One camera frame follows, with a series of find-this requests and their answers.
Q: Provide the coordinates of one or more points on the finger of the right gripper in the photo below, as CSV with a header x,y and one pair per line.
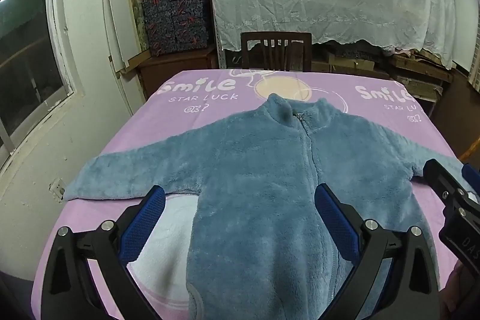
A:
x,y
471,176
446,187

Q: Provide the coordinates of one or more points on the cluttered wooden shelf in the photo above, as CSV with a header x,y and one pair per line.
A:
x,y
419,71

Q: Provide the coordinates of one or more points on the brown wooden cabinet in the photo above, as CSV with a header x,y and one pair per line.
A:
x,y
153,71

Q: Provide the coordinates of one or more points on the window with white frame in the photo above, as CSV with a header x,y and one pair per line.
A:
x,y
34,71

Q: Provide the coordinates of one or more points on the white leaning board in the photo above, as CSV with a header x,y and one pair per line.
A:
x,y
125,41

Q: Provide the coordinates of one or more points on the person's right hand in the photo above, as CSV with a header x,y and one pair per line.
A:
x,y
459,284

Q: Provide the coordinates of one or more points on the dark patterned storage boxes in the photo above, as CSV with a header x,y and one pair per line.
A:
x,y
177,25

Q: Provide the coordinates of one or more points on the dark wooden chair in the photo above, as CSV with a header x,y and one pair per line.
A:
x,y
277,49

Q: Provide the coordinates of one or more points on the purple printed bed sheet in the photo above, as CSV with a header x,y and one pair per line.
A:
x,y
192,99

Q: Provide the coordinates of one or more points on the blue fleece jacket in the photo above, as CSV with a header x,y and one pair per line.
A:
x,y
258,247

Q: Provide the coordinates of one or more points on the wall power outlet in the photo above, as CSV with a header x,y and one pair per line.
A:
x,y
57,189

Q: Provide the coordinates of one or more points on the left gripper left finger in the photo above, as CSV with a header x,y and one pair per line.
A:
x,y
69,290

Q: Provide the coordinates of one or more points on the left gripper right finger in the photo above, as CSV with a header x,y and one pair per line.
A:
x,y
410,290

